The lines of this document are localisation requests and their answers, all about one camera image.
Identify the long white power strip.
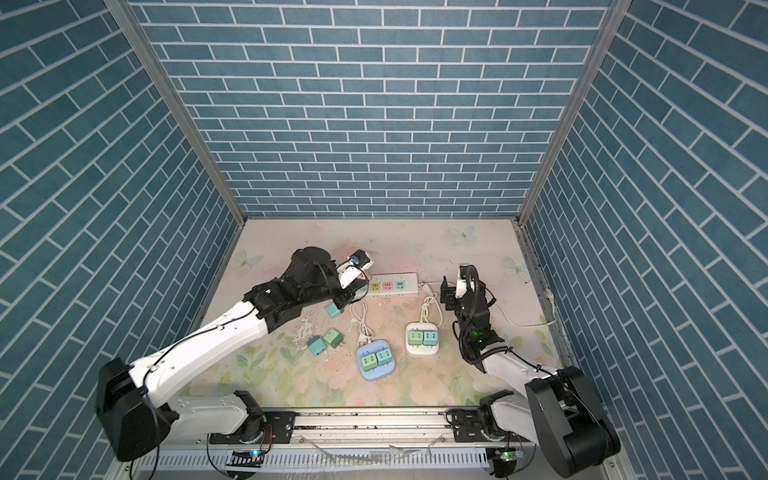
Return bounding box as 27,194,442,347
361,273,419,297

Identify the green USB charger plug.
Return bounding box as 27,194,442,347
407,330,424,347
375,348,394,366
323,328,344,349

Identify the blue square power socket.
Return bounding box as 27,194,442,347
356,340,395,382

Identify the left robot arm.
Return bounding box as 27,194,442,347
95,246,373,462

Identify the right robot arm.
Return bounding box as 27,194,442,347
439,264,621,478

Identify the white square power socket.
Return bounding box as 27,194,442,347
405,322,439,357

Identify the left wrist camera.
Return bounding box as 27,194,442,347
348,250,373,270

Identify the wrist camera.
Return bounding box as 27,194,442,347
455,265,469,299
348,250,373,270

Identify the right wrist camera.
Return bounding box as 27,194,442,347
455,265,469,299

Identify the blue socket white cable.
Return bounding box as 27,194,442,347
349,298,374,346

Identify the white power strip cable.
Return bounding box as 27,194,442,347
418,279,556,329

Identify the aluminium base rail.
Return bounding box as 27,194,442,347
109,407,558,479

